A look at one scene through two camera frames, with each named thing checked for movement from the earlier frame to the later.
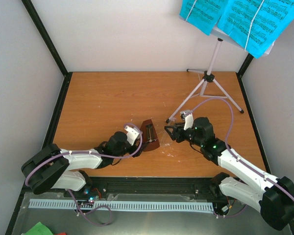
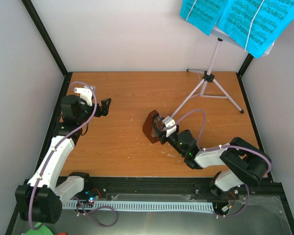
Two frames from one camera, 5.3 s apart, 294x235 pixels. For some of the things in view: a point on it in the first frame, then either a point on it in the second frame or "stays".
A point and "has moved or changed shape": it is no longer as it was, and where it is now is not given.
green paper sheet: [38, 229] stays
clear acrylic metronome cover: [164, 139] has moved or changed shape
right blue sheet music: [257, 25] stays
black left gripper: [137, 150] -> [104, 108]
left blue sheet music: [202, 14] stays
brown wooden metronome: [150, 139] has moved or changed shape
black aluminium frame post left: [67, 75] stays
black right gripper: [177, 131] -> [161, 137]
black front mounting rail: [200, 188] stays
